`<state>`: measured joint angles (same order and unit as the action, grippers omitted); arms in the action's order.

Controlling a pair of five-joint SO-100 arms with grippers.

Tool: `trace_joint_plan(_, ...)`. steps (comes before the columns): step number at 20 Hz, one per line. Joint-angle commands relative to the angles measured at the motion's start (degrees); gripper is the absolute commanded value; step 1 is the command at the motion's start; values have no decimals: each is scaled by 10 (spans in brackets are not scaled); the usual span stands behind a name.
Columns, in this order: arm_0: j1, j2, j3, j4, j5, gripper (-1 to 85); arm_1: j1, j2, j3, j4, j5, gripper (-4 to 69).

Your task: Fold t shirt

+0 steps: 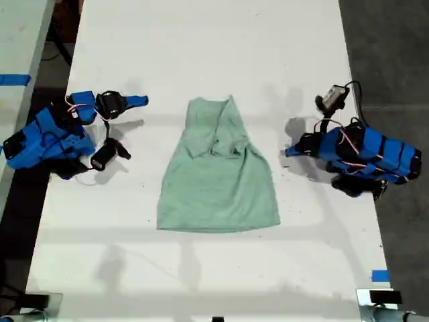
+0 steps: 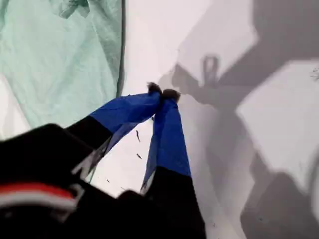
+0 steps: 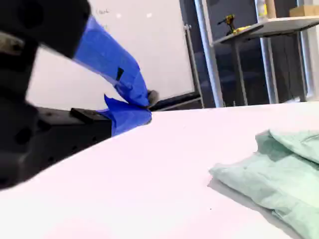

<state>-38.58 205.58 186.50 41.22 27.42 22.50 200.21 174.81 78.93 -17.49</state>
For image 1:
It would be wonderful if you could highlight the red and white wire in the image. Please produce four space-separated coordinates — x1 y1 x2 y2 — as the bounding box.
64 94 112 122

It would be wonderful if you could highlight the short blue tape strip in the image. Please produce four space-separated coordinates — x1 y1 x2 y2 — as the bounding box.
371 268 391 283

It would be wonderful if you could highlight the black table clamp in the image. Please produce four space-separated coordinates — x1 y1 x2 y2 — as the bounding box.
330 174 389 201

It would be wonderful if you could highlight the black box on metal bracket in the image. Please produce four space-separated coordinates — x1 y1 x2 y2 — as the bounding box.
355 287 404 322
20 292 64 322

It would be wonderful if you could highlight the black camera cable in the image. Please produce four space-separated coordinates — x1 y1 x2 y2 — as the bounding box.
344 80 367 125

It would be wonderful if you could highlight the pale green t-shirt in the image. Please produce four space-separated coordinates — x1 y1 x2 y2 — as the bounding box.
156 95 282 233

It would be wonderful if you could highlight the long blue tape strip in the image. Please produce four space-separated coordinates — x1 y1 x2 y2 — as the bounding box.
0 74 32 87

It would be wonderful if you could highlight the black camera box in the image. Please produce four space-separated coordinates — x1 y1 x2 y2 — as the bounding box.
314 84 350 112
90 138 132 172

